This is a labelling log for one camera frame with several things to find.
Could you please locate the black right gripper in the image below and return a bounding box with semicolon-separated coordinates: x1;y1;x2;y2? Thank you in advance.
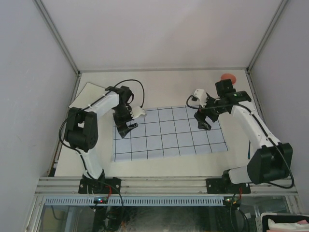
194;93;227;131

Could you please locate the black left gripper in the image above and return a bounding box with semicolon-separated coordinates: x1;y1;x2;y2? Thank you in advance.
112;104;137;138

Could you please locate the light blue checked placemat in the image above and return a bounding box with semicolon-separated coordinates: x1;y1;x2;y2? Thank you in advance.
111;106;228;162

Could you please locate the white square plate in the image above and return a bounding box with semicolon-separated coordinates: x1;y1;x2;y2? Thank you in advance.
69;82;105;109

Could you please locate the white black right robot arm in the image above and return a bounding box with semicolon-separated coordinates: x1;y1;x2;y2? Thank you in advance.
190;79;295;193

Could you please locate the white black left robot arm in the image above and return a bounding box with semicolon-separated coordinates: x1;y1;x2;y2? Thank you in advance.
58;86;146;193

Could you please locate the pink plastic cup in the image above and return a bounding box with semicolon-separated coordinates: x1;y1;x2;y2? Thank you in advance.
220;73;237;85

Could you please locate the blue metal spoon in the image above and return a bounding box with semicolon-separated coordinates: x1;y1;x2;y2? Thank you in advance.
247;141;251;160

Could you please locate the white bin with cloths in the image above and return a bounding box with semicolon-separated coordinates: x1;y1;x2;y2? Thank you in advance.
260;213;309;232

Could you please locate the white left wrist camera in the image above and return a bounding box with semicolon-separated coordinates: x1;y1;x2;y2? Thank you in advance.
131;106;147;120

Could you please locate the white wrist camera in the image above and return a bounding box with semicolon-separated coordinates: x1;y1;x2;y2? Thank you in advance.
192;89;207;107
131;106;147;120

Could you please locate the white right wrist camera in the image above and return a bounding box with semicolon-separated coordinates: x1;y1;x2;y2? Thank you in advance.
192;89;207;107

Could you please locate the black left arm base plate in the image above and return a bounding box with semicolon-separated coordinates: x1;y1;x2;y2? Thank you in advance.
78;176;121;194

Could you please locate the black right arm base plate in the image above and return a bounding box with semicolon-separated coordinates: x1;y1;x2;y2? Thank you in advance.
206;178;251;194

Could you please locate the blue slotted cable duct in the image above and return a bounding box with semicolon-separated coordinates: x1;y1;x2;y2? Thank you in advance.
45;196;224;206

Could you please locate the aluminium front rail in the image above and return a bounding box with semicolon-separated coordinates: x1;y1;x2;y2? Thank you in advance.
35;177;298;196

